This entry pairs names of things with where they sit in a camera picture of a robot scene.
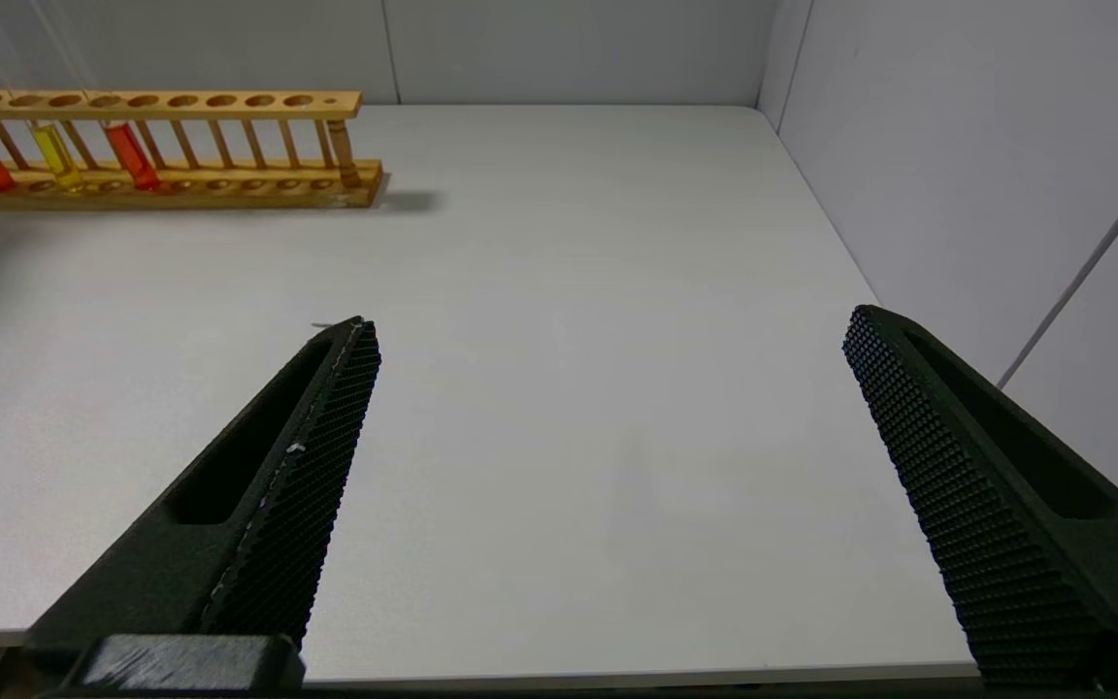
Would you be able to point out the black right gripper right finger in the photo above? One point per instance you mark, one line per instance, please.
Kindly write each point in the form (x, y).
(1005, 515)

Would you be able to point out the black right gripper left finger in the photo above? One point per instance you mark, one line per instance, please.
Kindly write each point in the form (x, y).
(258, 515)

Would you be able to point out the test tube with orange-red pigment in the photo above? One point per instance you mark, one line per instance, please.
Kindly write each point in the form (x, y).
(132, 157)

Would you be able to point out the test tube with yellow pigment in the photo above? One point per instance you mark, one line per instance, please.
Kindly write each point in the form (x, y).
(56, 157)

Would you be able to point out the wooden test tube rack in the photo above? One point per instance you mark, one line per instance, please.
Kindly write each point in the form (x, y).
(229, 189)

